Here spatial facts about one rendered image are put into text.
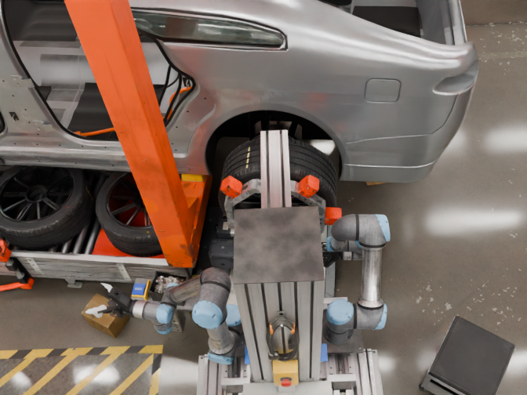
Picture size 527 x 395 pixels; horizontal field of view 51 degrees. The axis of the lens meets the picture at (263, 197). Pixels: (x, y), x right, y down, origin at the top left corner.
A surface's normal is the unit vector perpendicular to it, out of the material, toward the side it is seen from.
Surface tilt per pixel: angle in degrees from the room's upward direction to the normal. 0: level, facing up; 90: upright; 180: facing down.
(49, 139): 92
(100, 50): 90
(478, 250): 0
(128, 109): 90
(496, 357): 0
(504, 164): 0
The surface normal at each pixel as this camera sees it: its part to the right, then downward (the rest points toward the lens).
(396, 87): -0.10, 0.80
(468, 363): -0.06, -0.60
